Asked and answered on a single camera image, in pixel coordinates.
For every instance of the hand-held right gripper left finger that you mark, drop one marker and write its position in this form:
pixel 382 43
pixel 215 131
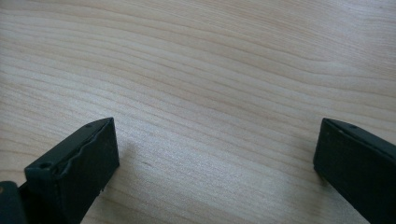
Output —
pixel 77 174

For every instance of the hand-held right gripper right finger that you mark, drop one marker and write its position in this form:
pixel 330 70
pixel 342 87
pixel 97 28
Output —
pixel 358 168

